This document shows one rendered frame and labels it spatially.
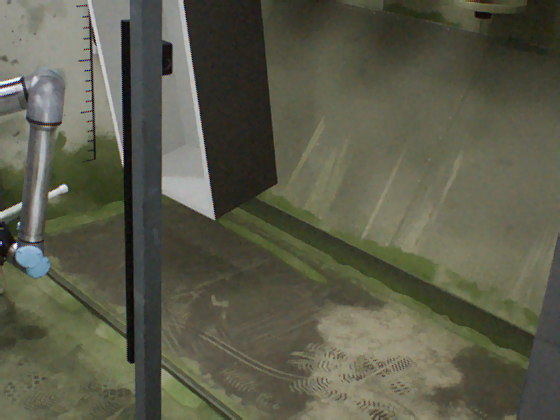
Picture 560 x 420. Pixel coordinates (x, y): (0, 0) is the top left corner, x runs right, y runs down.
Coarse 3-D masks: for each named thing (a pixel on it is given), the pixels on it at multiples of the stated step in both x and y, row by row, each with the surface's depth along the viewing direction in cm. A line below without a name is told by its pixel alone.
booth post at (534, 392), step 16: (544, 304) 143; (544, 320) 144; (544, 336) 145; (544, 352) 146; (528, 368) 149; (544, 368) 147; (528, 384) 150; (544, 384) 147; (528, 400) 151; (544, 400) 148; (528, 416) 152; (544, 416) 149
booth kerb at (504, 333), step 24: (264, 216) 402; (288, 216) 388; (312, 240) 379; (336, 240) 367; (360, 264) 359; (384, 264) 348; (408, 288) 341; (432, 288) 331; (456, 312) 324; (480, 312) 315; (504, 336) 309; (528, 336) 301
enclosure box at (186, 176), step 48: (96, 0) 305; (192, 0) 263; (240, 0) 278; (192, 48) 270; (240, 48) 286; (192, 96) 343; (240, 96) 294; (192, 144) 360; (240, 144) 302; (192, 192) 325; (240, 192) 311
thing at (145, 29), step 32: (160, 0) 157; (160, 32) 159; (160, 64) 162; (160, 96) 164; (160, 128) 167; (160, 160) 170; (160, 192) 173; (160, 224) 176; (160, 256) 180; (160, 288) 183; (160, 320) 187; (160, 352) 190; (160, 384) 194; (160, 416) 198
